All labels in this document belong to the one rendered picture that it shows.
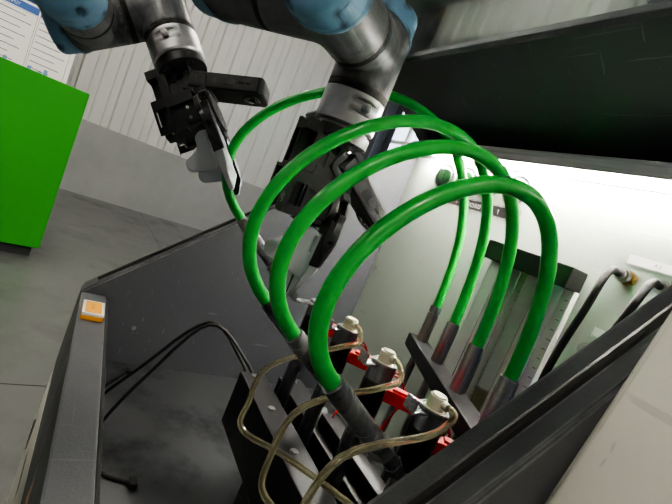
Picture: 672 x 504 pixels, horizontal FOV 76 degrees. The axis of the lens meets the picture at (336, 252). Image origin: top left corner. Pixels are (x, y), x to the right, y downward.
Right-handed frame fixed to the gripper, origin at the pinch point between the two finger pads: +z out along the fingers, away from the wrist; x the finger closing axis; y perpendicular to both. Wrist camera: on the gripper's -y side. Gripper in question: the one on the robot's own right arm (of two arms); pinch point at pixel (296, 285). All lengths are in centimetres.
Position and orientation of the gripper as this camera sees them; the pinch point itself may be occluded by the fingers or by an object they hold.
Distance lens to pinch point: 55.6
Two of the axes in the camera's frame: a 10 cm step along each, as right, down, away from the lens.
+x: 4.4, 2.8, -8.5
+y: -8.2, -2.8, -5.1
